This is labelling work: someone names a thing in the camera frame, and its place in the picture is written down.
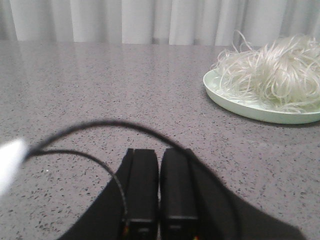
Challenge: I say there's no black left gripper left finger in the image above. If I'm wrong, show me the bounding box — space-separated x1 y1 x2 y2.
60 148 159 240

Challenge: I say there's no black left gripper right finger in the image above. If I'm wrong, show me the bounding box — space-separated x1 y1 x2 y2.
160 148 305 240

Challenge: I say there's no white vermicelli noodle bundle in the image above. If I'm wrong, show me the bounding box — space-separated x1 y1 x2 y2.
211 34 320 113

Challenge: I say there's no pale green plate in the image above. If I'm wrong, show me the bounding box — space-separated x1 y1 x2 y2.
203 70 320 125

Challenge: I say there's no white pleated curtain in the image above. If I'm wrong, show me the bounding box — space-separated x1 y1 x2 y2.
0 0 320 47

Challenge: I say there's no black thin cable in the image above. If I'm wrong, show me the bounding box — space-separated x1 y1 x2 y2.
27 120 191 223

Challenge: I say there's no white blurry cable connector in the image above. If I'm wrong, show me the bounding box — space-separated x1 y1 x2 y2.
0 138 29 197

